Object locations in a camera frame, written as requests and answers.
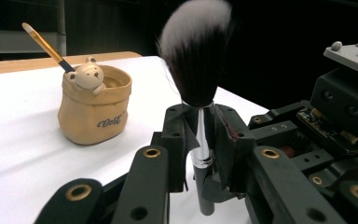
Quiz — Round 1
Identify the wooden table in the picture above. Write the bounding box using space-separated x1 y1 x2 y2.
0 50 143 77

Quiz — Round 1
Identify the thin black gold-ferrule brush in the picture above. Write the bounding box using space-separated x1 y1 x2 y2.
21 21 76 74

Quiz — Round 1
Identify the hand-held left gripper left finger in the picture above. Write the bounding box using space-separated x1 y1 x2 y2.
151 103 201 193

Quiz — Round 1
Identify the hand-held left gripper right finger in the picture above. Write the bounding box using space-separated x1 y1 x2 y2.
213 103 257 195

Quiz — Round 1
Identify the beige bear brush holder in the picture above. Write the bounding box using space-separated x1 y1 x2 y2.
57 55 133 147

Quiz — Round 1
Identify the white table board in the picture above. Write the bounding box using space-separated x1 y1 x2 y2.
0 55 269 224

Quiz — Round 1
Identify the black powder makeup brush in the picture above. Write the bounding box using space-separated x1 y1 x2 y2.
156 0 235 217

